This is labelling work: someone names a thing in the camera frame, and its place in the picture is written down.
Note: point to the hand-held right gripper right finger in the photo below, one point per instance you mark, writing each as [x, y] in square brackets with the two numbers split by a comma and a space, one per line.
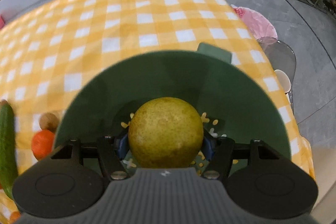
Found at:
[207, 146]

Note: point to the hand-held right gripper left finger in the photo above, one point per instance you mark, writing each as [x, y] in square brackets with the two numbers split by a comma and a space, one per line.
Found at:
[122, 146]

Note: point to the yellow-green pear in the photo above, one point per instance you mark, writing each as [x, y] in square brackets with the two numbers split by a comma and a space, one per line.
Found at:
[165, 132]

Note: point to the green bowl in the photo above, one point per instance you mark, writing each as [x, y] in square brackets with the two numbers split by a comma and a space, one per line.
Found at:
[157, 77]

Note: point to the orange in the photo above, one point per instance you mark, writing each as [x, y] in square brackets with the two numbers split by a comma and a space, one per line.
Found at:
[42, 144]
[14, 217]

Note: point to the brown kiwi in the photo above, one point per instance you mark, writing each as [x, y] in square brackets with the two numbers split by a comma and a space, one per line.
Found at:
[48, 121]

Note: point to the white round seat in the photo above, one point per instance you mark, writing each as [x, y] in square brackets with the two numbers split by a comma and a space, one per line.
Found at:
[283, 79]

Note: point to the green cucumber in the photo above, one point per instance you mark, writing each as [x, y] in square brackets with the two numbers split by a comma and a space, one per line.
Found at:
[6, 148]

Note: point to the transparent chair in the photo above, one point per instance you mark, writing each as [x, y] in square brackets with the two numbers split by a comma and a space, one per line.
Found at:
[282, 56]

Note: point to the yellow checkered tablecloth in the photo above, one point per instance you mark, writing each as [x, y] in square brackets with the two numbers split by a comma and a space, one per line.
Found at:
[131, 16]

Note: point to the pink chair cushion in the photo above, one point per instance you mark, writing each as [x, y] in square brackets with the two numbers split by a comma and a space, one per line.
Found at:
[254, 22]

